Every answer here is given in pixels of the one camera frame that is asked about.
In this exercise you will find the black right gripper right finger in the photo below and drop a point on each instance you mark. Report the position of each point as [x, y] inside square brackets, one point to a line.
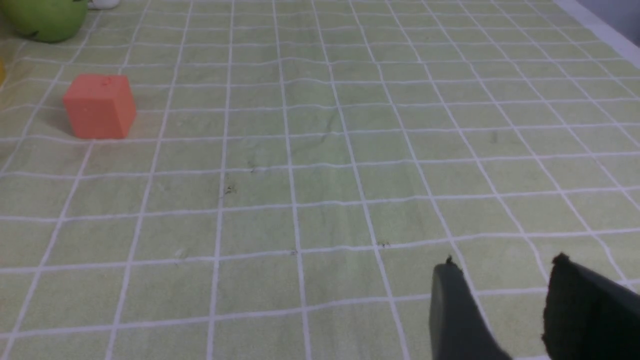
[588, 316]

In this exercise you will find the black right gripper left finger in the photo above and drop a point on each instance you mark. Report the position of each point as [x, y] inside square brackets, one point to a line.
[457, 328]

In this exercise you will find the green grid tablecloth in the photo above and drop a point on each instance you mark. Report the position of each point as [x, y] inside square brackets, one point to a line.
[297, 168]

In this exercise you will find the orange-red foam cube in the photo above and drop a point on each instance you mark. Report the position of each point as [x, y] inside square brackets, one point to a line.
[100, 106]

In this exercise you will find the green round ball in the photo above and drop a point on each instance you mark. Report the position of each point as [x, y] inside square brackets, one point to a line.
[45, 21]

